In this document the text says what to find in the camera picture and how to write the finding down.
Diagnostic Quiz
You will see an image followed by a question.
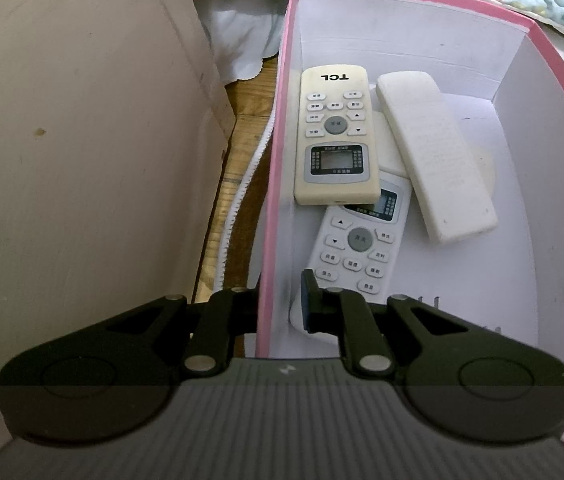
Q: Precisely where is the cream remote control plain back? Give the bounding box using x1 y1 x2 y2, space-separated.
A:
376 71 499 245

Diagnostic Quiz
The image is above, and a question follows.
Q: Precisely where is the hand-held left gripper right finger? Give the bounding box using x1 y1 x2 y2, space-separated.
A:
300 269 468 377

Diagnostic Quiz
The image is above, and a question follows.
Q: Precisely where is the yellowed remote control grey button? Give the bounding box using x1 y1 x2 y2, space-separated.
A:
293 66 381 206

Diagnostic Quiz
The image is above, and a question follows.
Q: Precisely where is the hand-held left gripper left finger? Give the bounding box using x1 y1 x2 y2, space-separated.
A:
107 287 261 377

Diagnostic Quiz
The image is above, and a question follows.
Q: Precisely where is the cream remote control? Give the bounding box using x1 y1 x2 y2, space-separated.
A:
379 124 496 192

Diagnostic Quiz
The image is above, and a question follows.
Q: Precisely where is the beige board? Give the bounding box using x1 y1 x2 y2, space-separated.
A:
0 0 237 466

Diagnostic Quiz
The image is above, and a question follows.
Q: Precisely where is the white remote control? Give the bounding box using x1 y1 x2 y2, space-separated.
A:
289 170 411 347

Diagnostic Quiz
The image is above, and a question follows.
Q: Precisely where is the white zipper trim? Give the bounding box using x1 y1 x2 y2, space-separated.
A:
214 104 279 287

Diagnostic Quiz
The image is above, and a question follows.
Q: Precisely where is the white bed sheet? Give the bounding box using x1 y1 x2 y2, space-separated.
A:
182 0 315 82

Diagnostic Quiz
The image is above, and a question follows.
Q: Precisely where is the pink cardboard box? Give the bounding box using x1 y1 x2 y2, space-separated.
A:
254 0 564 466

